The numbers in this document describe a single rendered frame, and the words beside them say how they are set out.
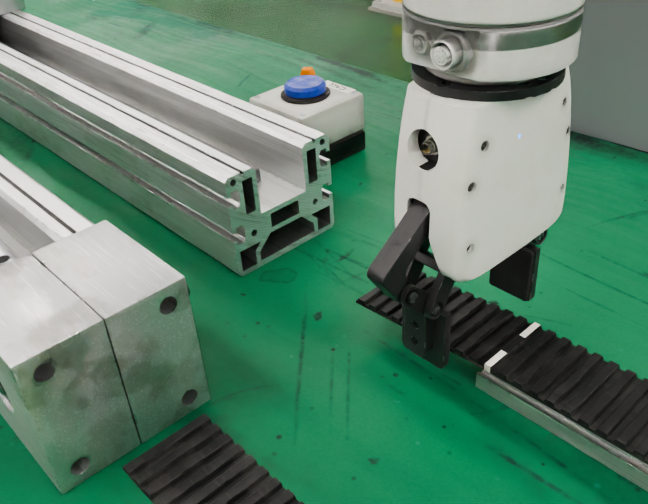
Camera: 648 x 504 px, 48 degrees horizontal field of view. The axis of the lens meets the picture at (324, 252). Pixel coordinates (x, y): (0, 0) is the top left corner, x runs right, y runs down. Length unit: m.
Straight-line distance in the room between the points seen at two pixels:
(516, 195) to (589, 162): 0.34
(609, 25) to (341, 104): 0.25
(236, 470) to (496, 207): 0.18
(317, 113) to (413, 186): 0.31
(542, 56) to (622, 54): 0.39
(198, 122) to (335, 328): 0.26
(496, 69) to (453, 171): 0.05
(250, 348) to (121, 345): 0.12
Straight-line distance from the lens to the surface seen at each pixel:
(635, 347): 0.51
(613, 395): 0.42
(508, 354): 0.44
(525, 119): 0.37
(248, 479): 0.37
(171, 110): 0.71
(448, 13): 0.33
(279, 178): 0.59
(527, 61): 0.34
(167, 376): 0.43
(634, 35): 0.72
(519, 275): 0.48
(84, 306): 0.40
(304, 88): 0.69
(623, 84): 0.74
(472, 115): 0.34
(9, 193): 0.56
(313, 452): 0.43
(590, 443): 0.43
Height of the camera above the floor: 1.10
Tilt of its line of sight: 34 degrees down
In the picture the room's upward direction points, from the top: 4 degrees counter-clockwise
